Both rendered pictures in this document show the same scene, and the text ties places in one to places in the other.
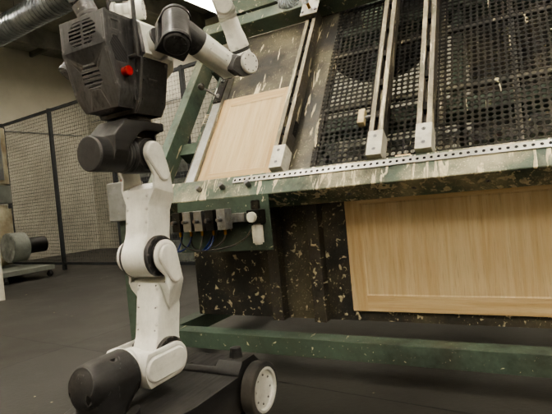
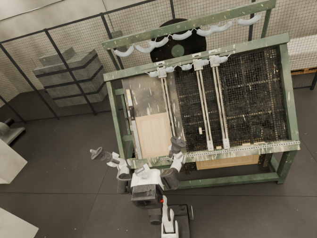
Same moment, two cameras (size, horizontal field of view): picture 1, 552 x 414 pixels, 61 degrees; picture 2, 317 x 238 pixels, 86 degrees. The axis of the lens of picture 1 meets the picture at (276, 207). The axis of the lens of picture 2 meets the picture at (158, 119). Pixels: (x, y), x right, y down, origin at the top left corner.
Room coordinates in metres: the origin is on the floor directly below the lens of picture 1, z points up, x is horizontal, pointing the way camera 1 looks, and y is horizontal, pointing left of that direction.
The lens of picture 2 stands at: (0.71, 0.44, 2.67)
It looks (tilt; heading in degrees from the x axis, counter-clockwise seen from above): 38 degrees down; 344
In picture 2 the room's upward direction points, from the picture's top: 17 degrees counter-clockwise
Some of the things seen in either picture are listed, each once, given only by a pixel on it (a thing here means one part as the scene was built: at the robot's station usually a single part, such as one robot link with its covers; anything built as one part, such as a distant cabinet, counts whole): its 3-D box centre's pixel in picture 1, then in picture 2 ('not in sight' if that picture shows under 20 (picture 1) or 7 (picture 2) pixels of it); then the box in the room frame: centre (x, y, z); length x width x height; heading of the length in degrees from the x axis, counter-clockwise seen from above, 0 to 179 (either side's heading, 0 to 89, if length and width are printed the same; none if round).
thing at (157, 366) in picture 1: (147, 360); (170, 230); (1.58, 0.49, 0.28); 0.21 x 0.20 x 0.13; 152
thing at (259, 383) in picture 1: (259, 388); (190, 211); (1.70, 0.12, 0.10); 0.20 x 0.05 x 0.20; 152
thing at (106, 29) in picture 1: (120, 68); (148, 190); (1.59, 0.48, 1.28); 0.34 x 0.30 x 0.36; 62
